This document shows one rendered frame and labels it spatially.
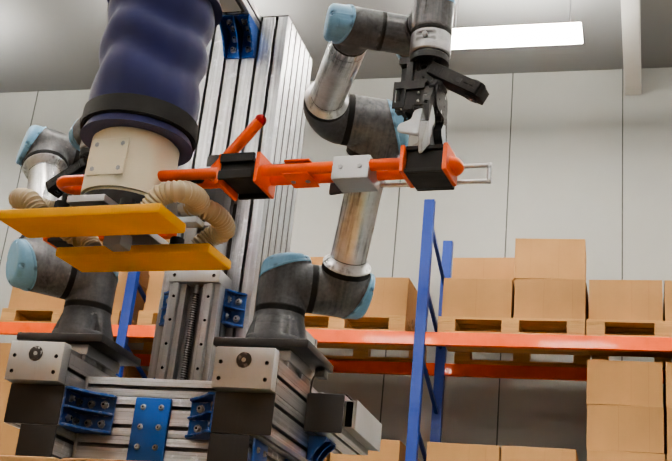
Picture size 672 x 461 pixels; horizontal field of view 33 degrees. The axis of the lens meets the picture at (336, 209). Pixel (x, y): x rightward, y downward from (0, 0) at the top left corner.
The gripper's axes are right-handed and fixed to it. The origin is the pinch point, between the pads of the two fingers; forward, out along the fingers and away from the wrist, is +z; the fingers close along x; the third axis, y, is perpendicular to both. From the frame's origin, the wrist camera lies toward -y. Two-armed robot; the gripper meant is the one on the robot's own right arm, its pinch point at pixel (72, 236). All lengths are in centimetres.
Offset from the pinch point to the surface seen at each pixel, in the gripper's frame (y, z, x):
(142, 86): 35, -15, -35
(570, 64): -32, -501, 805
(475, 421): -115, -138, 811
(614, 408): 25, -125, 696
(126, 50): 31, -23, -36
